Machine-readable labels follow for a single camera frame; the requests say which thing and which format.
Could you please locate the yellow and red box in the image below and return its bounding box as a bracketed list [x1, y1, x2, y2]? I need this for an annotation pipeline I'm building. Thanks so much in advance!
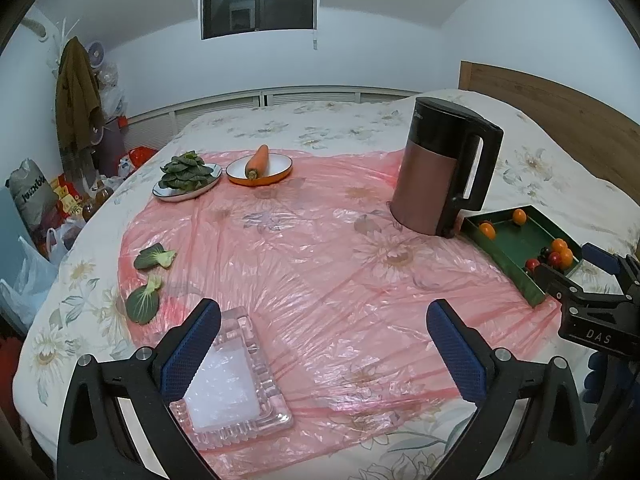
[50, 175, 84, 217]

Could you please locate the person's right hand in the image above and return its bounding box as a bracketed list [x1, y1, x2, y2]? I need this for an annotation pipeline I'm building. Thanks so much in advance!
[581, 351, 609, 404]

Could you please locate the wooden headboard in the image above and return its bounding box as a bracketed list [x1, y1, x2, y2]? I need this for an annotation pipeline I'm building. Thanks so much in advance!
[459, 61, 640, 196]

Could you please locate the green cardboard box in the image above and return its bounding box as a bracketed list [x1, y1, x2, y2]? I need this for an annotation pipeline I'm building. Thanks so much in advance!
[460, 205, 583, 307]

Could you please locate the white slatted cabinet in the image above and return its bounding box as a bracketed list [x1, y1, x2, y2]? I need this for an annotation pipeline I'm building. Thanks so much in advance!
[122, 87, 426, 153]

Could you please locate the grey printed sack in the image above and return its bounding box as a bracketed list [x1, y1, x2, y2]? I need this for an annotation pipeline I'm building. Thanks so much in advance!
[7, 159, 59, 231]

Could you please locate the carrot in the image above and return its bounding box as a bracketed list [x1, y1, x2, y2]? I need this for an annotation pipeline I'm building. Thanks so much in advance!
[246, 144, 270, 180]

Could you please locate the copper and black electric kettle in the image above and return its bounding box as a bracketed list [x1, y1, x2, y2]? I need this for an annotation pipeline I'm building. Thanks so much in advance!
[390, 96, 504, 238]

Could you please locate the bok choy leaf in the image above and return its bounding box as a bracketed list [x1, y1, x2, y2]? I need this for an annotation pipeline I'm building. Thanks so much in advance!
[126, 274, 163, 325]
[134, 243, 177, 271]

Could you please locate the clear glass tray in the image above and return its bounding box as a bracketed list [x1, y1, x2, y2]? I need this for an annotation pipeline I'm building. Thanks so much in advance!
[169, 306, 295, 452]

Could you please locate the pink plastic sheet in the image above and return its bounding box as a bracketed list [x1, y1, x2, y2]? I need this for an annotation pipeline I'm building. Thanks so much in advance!
[117, 149, 566, 471]

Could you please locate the light blue board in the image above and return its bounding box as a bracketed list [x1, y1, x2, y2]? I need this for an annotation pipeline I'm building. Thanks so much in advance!
[0, 187, 25, 281]

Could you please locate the red bag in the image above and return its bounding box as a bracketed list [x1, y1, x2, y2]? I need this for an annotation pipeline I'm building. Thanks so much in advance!
[120, 146, 159, 176]

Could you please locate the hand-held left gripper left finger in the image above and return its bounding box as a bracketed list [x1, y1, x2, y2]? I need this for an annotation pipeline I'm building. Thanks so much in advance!
[56, 298, 222, 480]

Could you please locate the orange rimmed plate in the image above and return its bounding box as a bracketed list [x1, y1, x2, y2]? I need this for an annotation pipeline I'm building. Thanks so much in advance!
[226, 154, 294, 188]

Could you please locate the purple bin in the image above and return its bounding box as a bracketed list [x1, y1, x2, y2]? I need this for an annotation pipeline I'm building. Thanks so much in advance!
[90, 115, 129, 177]

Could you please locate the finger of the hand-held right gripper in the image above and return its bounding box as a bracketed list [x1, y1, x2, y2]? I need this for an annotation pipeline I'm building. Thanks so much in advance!
[535, 265, 584, 304]
[581, 241, 639, 277]

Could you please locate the white plastic bag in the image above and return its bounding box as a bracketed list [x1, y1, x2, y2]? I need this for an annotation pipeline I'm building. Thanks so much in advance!
[45, 219, 87, 264]

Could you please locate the heap of clear plastic bags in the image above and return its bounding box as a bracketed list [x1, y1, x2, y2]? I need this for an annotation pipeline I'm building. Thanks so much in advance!
[97, 62, 127, 117]

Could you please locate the olive jacket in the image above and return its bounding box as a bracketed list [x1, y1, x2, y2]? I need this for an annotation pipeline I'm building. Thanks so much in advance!
[55, 37, 103, 153]

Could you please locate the white coat rack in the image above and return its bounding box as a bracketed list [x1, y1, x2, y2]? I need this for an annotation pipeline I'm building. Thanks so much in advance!
[50, 17, 82, 63]

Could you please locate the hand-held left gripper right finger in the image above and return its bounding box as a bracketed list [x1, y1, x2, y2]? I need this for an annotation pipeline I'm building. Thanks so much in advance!
[425, 299, 587, 480]

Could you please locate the clear plastic bag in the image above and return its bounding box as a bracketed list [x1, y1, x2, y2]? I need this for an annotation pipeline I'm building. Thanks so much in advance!
[0, 236, 59, 328]

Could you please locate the white plate with dark rim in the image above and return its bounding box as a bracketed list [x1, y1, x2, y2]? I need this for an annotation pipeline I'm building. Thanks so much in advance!
[152, 162, 223, 203]

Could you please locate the white foam pad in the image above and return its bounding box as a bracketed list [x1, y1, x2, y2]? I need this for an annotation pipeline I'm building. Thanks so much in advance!
[185, 342, 262, 433]

